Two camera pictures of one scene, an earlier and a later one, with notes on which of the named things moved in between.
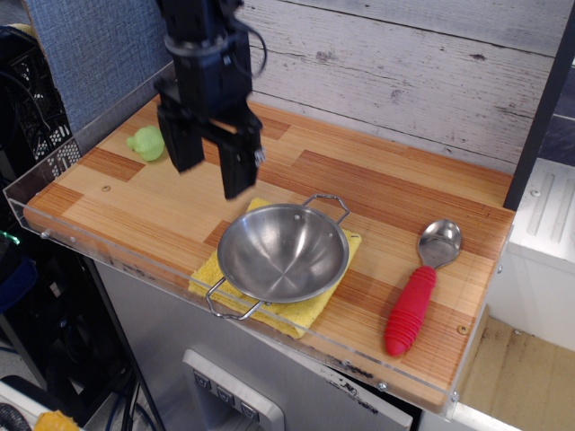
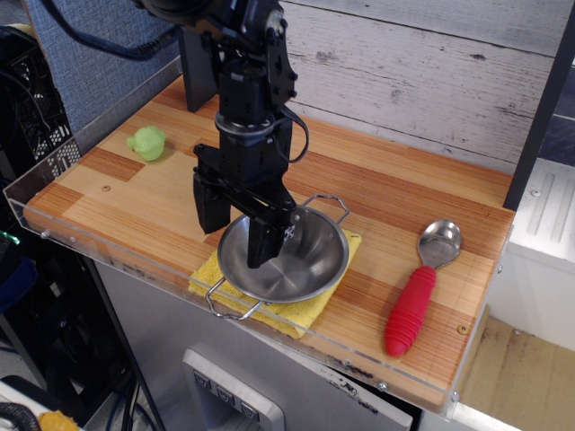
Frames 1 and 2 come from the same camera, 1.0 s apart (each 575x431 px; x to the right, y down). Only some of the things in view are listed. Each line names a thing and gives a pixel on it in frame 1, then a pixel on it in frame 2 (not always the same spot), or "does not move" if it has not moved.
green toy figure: [147, 142] does not move
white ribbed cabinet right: [535, 286] does not move
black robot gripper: [211, 80] -> [252, 164]
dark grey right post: [544, 109] does not move
